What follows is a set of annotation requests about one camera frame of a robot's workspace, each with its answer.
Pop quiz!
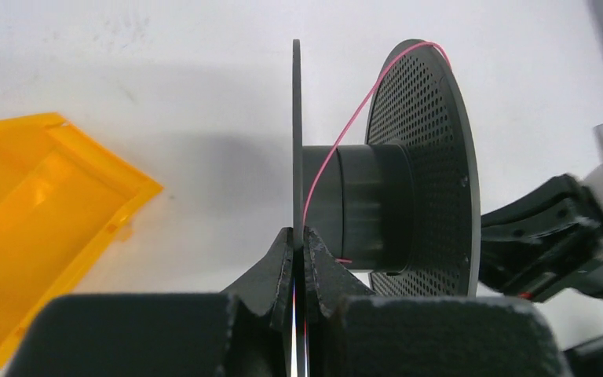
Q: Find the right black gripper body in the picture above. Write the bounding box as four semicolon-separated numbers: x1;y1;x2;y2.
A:
479;174;603;302

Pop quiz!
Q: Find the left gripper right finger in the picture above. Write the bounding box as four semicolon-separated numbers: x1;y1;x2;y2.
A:
305;229;572;376

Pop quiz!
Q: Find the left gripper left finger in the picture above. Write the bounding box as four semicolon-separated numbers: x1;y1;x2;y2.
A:
7;228;293;376

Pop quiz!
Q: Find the black perforated cable spool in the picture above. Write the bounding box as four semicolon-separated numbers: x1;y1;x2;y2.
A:
292;39;481;296

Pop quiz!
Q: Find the thin red wire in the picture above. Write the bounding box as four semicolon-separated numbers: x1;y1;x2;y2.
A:
301;41;453;265

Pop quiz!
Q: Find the yellow plastic bin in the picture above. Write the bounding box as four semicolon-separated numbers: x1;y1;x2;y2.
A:
0;113;163;371

